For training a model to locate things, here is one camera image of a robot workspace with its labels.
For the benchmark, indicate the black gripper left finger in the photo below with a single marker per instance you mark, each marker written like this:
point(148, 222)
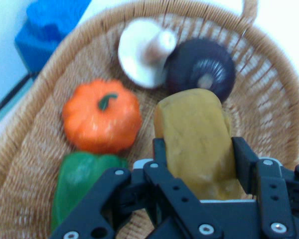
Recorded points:
point(164, 194)

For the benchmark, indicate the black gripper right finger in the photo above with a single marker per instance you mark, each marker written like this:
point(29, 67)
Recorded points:
point(274, 196)

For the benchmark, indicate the brown potato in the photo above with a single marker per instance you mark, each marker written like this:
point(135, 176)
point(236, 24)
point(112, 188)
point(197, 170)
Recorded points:
point(196, 139)

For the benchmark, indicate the green bell pepper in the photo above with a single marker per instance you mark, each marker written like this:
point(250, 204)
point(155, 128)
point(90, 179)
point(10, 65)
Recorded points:
point(77, 179)

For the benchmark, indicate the woven wicker basket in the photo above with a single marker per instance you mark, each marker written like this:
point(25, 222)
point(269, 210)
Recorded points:
point(264, 104)

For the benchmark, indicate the orange toy pumpkin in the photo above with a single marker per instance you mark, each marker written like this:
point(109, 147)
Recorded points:
point(99, 124)

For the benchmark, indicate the white mushroom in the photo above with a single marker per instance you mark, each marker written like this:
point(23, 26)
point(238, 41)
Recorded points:
point(137, 54)

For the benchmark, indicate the light blue foam block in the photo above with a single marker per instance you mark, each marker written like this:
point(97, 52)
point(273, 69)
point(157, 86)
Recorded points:
point(44, 32)

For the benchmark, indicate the black metal frame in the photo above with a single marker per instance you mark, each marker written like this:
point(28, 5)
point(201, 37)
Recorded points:
point(7, 99)

